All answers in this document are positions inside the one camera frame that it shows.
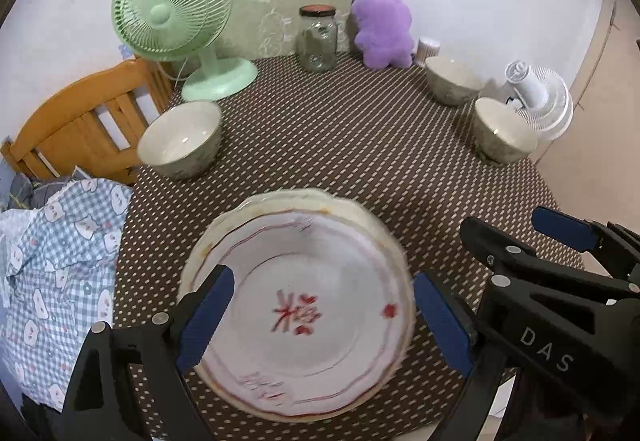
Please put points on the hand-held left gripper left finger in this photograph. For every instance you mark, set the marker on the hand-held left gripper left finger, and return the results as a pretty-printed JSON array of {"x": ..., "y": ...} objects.
[{"x": 205, "y": 321}]

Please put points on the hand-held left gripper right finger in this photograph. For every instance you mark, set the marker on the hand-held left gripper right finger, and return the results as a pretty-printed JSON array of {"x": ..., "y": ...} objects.
[{"x": 442, "y": 326}]

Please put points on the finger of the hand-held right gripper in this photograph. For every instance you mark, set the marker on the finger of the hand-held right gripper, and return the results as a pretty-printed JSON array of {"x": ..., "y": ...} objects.
[
  {"x": 562, "y": 227},
  {"x": 500, "y": 251}
]

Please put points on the grey patterned ceramic bowl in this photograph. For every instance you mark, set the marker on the grey patterned ceramic bowl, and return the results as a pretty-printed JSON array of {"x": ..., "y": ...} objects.
[
  {"x": 175, "y": 136},
  {"x": 500, "y": 126},
  {"x": 450, "y": 76}
]

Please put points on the scalloped yellow floral plate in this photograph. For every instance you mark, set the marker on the scalloped yellow floral plate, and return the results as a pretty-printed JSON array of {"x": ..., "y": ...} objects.
[{"x": 345, "y": 211}]

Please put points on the white fan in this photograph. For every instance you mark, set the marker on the white fan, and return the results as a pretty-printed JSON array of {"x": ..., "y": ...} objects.
[{"x": 545, "y": 106}]

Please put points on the blue checked printed blanket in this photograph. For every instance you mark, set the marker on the blue checked printed blanket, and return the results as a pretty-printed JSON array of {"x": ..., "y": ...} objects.
[{"x": 60, "y": 271}]

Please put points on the beige door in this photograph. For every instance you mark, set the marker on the beige door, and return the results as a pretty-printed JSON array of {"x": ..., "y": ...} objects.
[{"x": 620, "y": 61}]

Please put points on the cotton swab container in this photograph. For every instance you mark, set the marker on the cotton swab container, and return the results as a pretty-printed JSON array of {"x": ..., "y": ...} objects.
[{"x": 427, "y": 51}]

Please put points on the grey striped cloth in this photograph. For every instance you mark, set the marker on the grey striped cloth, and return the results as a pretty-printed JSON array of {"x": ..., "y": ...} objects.
[{"x": 20, "y": 191}]

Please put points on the purple plush toy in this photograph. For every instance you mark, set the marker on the purple plush toy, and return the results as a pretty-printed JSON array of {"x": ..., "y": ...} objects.
[{"x": 382, "y": 26}]

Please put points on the glass jar with brown lid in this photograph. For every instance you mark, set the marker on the glass jar with brown lid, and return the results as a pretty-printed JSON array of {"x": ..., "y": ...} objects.
[{"x": 317, "y": 46}]

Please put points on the green desk fan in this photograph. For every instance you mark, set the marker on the green desk fan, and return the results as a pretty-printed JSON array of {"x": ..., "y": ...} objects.
[{"x": 165, "y": 11}]

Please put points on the small blue wall sticker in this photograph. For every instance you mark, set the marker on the small blue wall sticker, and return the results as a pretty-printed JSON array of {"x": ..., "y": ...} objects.
[{"x": 125, "y": 50}]

